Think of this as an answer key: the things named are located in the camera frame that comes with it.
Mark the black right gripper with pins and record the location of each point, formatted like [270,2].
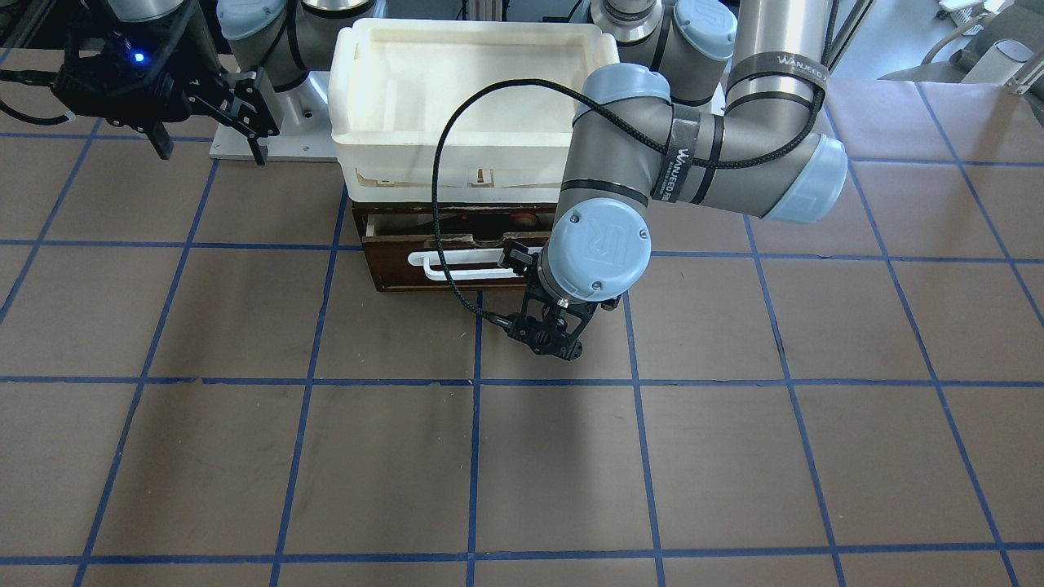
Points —
[198,81]

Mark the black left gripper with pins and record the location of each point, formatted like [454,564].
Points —
[519,258]

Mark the wooden drawer with white handle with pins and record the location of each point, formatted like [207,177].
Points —
[408,267]

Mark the grey orange scissors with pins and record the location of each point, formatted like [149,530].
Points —
[524,221]

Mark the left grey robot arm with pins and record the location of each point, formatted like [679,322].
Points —
[639,138]

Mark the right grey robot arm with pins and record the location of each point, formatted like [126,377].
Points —
[285,39]

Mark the dark brown wooden cabinet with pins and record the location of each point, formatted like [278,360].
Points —
[457,222]

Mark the white plastic tray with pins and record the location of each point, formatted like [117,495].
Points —
[395,83]

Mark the brown paper table mat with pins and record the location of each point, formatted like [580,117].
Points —
[201,386]

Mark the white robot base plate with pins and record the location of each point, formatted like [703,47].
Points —
[296,121]
[716,90]

